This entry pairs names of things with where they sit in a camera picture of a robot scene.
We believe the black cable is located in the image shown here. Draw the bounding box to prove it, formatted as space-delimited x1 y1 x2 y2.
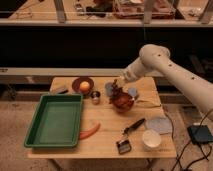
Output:
163 106 213 171

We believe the green plastic tray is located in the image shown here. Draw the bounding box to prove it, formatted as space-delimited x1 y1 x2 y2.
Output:
24 94 83 148

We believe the dark purple grape bunch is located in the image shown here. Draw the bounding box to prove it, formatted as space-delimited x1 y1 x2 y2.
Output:
109 79 122 104

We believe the red bowl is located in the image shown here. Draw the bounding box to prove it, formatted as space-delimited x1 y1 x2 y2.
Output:
112 93 134 113

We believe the orange fruit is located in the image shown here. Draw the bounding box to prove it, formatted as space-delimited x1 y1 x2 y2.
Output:
79 81 90 92

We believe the black box on floor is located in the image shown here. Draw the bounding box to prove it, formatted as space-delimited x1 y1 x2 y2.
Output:
187 125 213 144

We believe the orange carrot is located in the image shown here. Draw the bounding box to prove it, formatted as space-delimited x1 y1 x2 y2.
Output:
79 123 101 140

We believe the wooden table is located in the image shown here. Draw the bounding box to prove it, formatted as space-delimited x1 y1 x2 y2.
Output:
28 77 176 160

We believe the grey blue cloth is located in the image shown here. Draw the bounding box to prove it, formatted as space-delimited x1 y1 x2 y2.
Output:
145 117 172 134

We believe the small metal cup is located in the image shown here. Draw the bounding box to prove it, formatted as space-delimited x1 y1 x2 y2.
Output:
91 91 101 105

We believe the blue cup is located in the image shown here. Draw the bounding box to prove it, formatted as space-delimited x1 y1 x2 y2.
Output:
105 82 113 97

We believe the grey sponge block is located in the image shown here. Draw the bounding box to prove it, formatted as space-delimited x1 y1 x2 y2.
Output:
51 86 68 94

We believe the black handled brush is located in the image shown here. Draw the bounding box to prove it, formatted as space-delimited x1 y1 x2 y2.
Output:
116 118 145 155

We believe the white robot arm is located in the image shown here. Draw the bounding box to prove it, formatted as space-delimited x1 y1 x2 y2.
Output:
118 44 213 113

